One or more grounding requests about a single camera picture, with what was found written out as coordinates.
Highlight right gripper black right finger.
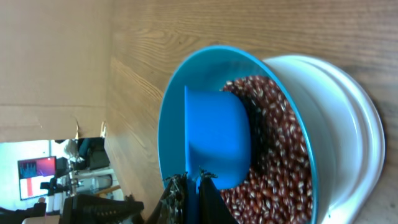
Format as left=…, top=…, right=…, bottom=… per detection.
left=198, top=170, right=238, bottom=224

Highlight blue plastic scoop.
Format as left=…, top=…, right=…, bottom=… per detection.
left=184, top=87, right=251, bottom=223

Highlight background computer monitor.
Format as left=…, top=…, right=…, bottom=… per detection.
left=17, top=156, right=56, bottom=201

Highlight red adzuki beans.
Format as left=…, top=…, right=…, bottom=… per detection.
left=220, top=75, right=314, bottom=223

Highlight background black equipment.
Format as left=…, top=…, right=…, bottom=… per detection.
left=1, top=194, right=144, bottom=224

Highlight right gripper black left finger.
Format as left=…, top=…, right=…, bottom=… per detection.
left=146, top=172, right=188, bottom=224

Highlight teal blue bowl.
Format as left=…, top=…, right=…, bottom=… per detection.
left=157, top=45, right=386, bottom=223

